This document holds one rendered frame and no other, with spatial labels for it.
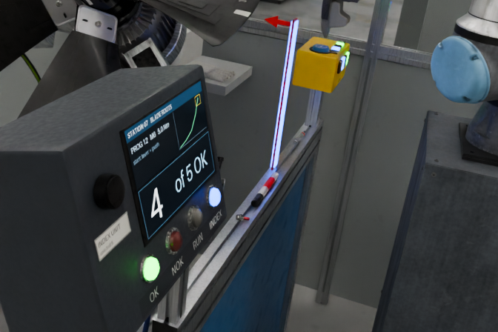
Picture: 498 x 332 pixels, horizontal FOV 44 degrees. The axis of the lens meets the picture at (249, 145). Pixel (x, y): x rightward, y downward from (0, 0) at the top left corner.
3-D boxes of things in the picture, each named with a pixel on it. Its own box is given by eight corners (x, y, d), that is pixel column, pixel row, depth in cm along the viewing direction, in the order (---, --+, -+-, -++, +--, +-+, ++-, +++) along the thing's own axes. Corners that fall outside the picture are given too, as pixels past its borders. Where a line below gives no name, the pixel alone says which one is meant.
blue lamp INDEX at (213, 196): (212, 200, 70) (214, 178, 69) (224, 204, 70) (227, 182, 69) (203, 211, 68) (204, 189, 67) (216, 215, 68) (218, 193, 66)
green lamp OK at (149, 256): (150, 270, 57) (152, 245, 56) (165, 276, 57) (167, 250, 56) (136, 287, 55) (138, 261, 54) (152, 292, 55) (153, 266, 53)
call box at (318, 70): (307, 73, 163) (313, 35, 159) (343, 81, 161) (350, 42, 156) (290, 90, 150) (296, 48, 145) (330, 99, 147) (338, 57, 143)
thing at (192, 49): (159, 46, 208) (161, 14, 204) (203, 55, 204) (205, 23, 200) (135, 58, 194) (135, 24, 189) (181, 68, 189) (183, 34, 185)
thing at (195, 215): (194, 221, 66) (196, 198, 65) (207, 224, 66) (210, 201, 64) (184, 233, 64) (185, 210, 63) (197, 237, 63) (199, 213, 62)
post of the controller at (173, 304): (166, 306, 90) (175, 189, 81) (184, 312, 89) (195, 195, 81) (157, 319, 87) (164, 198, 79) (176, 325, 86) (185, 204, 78)
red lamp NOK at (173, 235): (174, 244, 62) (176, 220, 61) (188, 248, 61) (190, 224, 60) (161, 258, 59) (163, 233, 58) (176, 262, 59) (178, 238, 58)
